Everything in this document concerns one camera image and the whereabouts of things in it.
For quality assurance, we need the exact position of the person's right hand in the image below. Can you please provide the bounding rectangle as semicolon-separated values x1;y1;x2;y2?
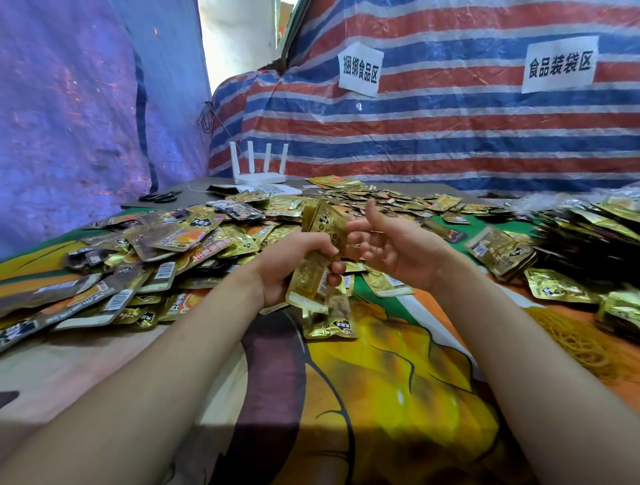
343;199;460;293

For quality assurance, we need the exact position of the person's left hand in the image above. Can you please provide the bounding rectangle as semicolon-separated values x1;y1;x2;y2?
254;230;349;309

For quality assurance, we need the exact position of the bundle of gold packets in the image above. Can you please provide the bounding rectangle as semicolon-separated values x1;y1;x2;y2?
286;200;359;341

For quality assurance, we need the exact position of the person's left forearm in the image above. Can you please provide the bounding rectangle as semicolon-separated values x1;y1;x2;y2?
0;267;266;485

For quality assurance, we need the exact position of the person's right forearm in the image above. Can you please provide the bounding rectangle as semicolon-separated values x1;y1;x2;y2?
432;257;640;485

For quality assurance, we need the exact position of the white printed paper sheet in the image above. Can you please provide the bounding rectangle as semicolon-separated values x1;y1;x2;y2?
207;183;304;197

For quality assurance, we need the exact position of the white router with four antennas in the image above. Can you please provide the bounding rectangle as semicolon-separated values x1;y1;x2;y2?
228;140;290;187

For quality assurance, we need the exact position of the red blue striped tarp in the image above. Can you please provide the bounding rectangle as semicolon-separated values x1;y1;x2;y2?
207;0;640;197

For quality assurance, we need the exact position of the loose pile of snack packets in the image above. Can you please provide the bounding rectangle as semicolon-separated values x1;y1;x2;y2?
0;175;521;353

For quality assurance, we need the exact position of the small white paper sign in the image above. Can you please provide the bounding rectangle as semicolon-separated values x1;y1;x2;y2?
337;42;385;98

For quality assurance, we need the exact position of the colourful printed table cloth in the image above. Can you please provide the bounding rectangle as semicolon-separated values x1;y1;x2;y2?
0;212;640;485

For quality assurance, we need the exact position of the heap of banded packet bundles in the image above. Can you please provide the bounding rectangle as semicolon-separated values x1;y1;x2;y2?
465;187;640;343

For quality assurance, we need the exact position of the pile of yellow rubber bands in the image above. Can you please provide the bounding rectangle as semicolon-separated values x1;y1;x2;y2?
524;306;623;383

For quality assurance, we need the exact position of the large white paper sign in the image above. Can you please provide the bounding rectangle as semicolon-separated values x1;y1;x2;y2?
521;35;600;95

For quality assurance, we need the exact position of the black wire tangle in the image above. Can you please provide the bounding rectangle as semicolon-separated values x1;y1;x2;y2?
197;101;217;136

